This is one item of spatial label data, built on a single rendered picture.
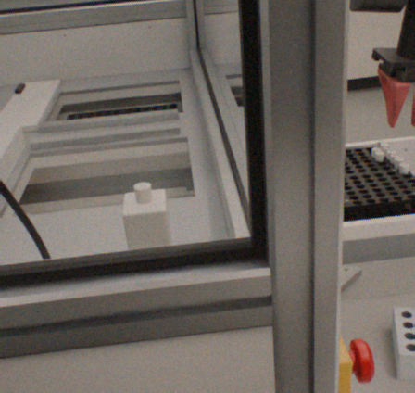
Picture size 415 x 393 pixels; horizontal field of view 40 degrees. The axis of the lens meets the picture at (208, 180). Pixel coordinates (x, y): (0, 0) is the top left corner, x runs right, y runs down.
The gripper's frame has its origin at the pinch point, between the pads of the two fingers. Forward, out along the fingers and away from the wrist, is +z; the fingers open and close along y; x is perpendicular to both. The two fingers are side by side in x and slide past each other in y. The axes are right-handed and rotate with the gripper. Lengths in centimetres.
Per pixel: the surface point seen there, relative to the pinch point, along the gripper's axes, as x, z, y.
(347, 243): -12.6, 11.4, -9.9
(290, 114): -45, -19, -28
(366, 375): -34.6, 10.4, -15.2
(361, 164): 3.4, 8.4, -3.3
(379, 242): -12.6, 11.3, -5.8
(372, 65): 291, 81, 113
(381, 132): 219, 98, 96
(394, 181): -2.9, 7.9, -0.9
